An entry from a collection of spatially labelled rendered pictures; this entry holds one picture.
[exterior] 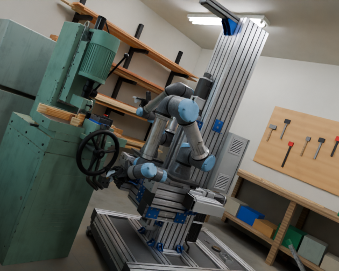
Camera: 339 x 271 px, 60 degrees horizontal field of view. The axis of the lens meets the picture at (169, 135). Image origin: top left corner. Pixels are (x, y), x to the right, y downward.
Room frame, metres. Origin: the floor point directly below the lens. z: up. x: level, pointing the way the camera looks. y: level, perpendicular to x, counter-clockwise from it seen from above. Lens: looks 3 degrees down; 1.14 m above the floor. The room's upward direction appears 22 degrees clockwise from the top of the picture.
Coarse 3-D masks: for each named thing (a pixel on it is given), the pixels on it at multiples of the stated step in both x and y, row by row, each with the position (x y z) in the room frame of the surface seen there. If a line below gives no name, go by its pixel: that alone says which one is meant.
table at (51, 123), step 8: (40, 112) 1.74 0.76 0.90; (40, 120) 1.69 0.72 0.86; (48, 120) 1.63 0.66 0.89; (56, 120) 1.67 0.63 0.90; (64, 120) 1.79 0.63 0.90; (48, 128) 1.62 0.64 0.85; (56, 128) 1.66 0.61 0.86; (64, 128) 1.69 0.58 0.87; (72, 128) 1.73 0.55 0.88; (80, 128) 1.77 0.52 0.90; (80, 136) 1.78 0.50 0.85; (112, 144) 2.00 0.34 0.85; (120, 144) 2.05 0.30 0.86
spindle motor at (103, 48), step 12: (96, 36) 1.84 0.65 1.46; (108, 36) 1.84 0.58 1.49; (96, 48) 1.84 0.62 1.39; (108, 48) 1.85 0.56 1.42; (84, 60) 1.87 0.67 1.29; (96, 60) 1.84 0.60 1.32; (108, 60) 1.88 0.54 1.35; (84, 72) 1.84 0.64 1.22; (96, 72) 1.85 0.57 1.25; (108, 72) 1.93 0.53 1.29
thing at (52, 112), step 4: (48, 108) 1.76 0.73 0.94; (48, 112) 1.76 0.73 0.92; (52, 112) 1.78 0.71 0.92; (56, 112) 1.80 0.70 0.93; (60, 112) 1.82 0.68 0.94; (64, 112) 1.86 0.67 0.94; (56, 116) 1.81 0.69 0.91; (60, 116) 1.83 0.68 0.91; (64, 116) 1.84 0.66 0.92; (68, 116) 1.87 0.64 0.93; (112, 128) 2.16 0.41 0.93; (116, 128) 2.20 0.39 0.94; (116, 132) 2.19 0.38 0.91; (120, 132) 2.22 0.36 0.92
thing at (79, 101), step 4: (72, 96) 1.95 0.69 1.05; (76, 96) 1.92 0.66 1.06; (80, 96) 1.95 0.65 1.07; (72, 100) 1.94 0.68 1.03; (76, 100) 1.91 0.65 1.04; (80, 100) 1.88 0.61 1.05; (84, 100) 1.87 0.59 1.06; (88, 100) 1.89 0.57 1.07; (72, 104) 1.93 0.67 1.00; (76, 104) 1.90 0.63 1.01; (80, 104) 1.87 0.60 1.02; (84, 104) 1.88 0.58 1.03; (88, 104) 1.90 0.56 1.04; (80, 108) 1.87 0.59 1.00; (84, 108) 1.89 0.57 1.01; (88, 108) 1.91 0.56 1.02
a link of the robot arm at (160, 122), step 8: (168, 96) 1.64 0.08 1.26; (160, 104) 1.66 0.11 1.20; (160, 112) 1.66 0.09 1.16; (160, 120) 1.66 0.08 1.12; (152, 128) 1.68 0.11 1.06; (160, 128) 1.67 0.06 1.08; (152, 136) 1.67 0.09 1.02; (160, 136) 1.68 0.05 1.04; (152, 144) 1.66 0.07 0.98; (144, 152) 1.67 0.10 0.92; (152, 152) 1.67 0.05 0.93; (136, 160) 1.70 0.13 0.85; (144, 160) 1.66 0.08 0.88
